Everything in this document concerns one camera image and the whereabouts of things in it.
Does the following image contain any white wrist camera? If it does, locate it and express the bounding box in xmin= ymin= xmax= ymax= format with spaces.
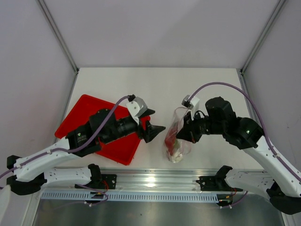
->
xmin=182 ymin=95 xmax=200 ymax=115
xmin=126 ymin=95 xmax=148 ymax=125

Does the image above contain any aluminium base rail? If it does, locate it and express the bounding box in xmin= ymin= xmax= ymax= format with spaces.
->
xmin=32 ymin=168 xmax=288 ymax=192

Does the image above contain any green celery stalk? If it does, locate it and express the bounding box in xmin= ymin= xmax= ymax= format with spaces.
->
xmin=168 ymin=140 xmax=183 ymax=163

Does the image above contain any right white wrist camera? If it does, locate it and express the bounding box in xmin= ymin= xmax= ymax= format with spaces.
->
xmin=182 ymin=95 xmax=200 ymax=115

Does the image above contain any clear zip top bag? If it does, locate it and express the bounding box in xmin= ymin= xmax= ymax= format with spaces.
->
xmin=165 ymin=107 xmax=191 ymax=161

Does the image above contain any red plastic tray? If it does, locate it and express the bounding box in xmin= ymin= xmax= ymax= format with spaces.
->
xmin=55 ymin=94 xmax=141 ymax=166

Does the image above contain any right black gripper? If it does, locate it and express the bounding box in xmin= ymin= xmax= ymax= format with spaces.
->
xmin=176 ymin=110 xmax=225 ymax=144

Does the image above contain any red toy lobster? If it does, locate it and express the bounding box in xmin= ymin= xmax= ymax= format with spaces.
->
xmin=164 ymin=128 xmax=178 ymax=155

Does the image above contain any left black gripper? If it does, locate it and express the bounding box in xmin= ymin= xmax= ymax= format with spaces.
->
xmin=102 ymin=109 xmax=166 ymax=145

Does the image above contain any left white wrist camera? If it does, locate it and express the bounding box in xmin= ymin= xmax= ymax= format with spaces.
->
xmin=126 ymin=95 xmax=148 ymax=125

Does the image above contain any slotted cable duct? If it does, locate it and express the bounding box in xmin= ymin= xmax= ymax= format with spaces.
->
xmin=41 ymin=190 xmax=227 ymax=203

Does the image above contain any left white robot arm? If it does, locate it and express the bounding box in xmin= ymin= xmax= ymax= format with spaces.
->
xmin=6 ymin=109 xmax=165 ymax=195

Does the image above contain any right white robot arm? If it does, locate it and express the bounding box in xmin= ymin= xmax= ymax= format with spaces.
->
xmin=176 ymin=96 xmax=301 ymax=215

